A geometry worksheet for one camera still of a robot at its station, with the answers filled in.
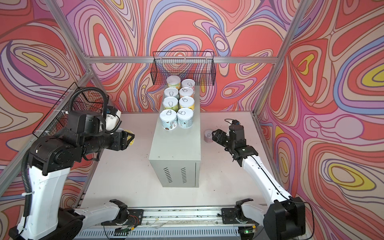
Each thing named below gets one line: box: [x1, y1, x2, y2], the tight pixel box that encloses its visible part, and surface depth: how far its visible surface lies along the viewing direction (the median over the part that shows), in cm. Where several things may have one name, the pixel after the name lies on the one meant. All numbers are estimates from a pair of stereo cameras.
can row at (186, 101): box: [178, 96, 195, 110], surface depth 71 cm
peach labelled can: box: [179, 87, 194, 98], surface depth 76 cm
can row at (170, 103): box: [162, 96, 179, 113], surface depth 70 cm
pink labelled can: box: [181, 78, 196, 91], surface depth 80 cm
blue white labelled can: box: [164, 87, 179, 100], surface depth 75 cm
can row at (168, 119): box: [159, 109, 178, 131], surface depth 65 cm
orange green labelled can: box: [166, 75, 181, 90], surface depth 78 cm
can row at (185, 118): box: [177, 107, 194, 129], surface depth 66 cm
